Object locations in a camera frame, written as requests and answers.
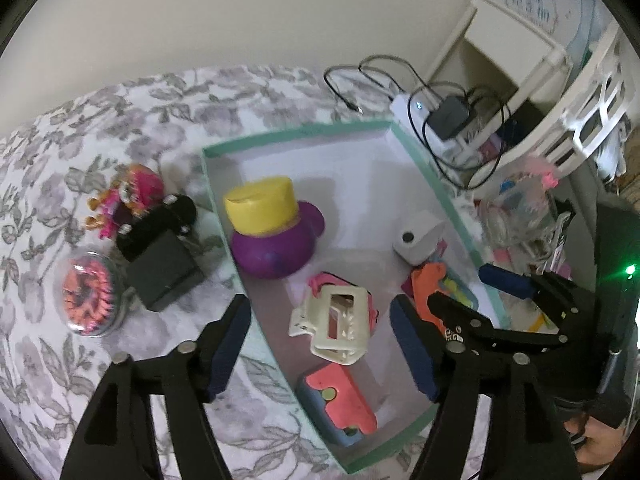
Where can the clear plastic bag of trinkets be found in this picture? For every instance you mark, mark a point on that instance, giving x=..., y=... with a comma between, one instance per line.
x=520, y=205

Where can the pink and orange doll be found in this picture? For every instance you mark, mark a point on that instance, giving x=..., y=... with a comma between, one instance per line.
x=140, y=190

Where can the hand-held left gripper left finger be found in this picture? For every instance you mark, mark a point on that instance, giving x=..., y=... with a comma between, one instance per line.
x=230, y=345

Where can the person's right hand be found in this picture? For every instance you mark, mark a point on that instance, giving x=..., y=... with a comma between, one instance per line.
x=595, y=447

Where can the white plastic basket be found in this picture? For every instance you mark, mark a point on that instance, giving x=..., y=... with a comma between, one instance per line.
x=590, y=105

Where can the green-rimmed white tray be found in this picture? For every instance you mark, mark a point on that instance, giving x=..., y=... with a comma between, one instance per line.
x=360, y=180

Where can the purple toy with yellow cap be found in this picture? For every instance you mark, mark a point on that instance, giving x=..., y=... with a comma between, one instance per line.
x=272, y=255

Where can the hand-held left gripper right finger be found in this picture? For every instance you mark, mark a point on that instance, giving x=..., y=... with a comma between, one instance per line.
x=415, y=355

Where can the white smartwatch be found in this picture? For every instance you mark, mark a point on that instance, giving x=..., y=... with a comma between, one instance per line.
x=420, y=240

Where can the white shelf unit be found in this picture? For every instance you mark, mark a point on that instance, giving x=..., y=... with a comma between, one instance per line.
x=510, y=35

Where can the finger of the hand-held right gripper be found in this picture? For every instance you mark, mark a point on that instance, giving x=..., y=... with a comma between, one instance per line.
x=505, y=280
x=450, y=310

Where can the pink fitness band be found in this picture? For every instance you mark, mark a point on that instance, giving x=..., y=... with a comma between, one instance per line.
x=320, y=280

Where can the black square box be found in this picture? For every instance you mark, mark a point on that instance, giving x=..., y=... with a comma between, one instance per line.
x=165, y=270

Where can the black power adapter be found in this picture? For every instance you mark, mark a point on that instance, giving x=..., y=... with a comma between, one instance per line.
x=450, y=117

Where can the orange and blue toy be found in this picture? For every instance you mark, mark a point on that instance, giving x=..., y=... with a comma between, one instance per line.
x=430, y=277
x=345, y=400

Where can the cream hair claw clip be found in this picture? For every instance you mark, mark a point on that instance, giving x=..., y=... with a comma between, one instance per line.
x=345, y=350

